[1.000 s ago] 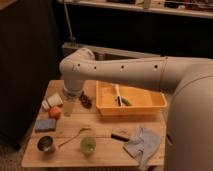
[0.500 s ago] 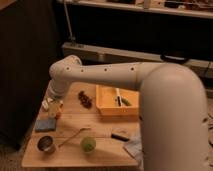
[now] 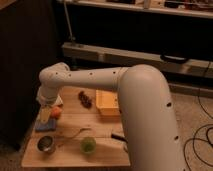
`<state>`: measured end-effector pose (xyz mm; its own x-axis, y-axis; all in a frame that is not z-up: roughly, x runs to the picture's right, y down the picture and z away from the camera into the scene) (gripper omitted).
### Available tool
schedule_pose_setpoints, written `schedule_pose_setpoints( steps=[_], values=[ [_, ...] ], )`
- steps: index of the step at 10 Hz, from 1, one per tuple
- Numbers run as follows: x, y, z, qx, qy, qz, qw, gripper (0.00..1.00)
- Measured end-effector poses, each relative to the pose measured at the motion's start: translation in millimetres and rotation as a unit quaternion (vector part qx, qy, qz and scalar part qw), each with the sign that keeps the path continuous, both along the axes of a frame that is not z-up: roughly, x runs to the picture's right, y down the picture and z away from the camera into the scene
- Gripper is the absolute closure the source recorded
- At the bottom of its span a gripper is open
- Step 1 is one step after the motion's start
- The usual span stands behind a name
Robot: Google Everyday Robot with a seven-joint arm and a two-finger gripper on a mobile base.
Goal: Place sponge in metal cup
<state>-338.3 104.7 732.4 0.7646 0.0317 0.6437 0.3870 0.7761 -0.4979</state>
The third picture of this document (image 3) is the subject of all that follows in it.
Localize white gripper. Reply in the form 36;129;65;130
36;87;62;123

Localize wooden table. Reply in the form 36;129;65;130
22;87;129;168

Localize orange fruit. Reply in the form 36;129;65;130
50;106;62;119

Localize metal stand pole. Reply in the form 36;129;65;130
63;0;76;44

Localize black cables on floor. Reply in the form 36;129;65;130
182;59;213;169

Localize bunch of dark grapes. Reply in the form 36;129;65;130
78;91;92;109

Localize blue sponge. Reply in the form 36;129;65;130
35;118;56;132

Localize yellow plastic bin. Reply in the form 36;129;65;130
96;90;120;116

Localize green plastic cup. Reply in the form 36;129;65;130
80;137;96;154

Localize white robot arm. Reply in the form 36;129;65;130
37;62;186;171

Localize metal cup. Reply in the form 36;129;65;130
37;136;55;154

